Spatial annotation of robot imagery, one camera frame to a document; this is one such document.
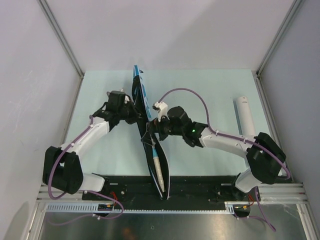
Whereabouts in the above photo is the right aluminium frame post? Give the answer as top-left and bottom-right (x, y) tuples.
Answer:
(256, 0), (305, 78)

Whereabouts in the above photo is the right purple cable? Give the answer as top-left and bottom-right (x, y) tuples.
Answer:
(154, 87), (292, 232)

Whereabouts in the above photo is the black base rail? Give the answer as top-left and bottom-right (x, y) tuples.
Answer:
(58, 174), (283, 213)

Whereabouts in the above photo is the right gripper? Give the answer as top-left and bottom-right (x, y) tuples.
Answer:
(141, 111), (184, 147)

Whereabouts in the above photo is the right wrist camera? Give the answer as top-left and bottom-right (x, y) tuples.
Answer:
(152, 101), (168, 122)

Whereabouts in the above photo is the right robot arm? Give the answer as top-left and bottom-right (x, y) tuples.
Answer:
(147, 102), (286, 201)

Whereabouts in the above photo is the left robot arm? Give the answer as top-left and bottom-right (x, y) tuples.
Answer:
(42, 90), (143, 200)

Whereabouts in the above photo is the blue badminton racket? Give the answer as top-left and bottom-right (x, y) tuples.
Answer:
(151, 140), (165, 192)

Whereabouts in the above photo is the aluminium frame post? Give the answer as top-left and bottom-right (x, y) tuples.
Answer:
(256, 0), (305, 78)
(36, 0), (85, 80)

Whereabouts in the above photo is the blue sport racket bag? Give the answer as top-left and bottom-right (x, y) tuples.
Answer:
(131, 64), (170, 200)

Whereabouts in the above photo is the white shuttlecock tube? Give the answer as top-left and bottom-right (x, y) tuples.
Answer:
(235, 96), (256, 136)

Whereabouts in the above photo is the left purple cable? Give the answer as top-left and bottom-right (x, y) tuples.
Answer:
(46, 91), (125, 226)

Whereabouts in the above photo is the purple cable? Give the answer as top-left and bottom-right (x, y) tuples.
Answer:
(154, 87), (292, 232)
(46, 91), (125, 226)

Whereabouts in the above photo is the left aluminium frame post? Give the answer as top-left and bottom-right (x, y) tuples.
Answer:
(36, 0), (85, 80)

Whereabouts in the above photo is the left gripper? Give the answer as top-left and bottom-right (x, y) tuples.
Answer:
(117, 98), (146, 125)

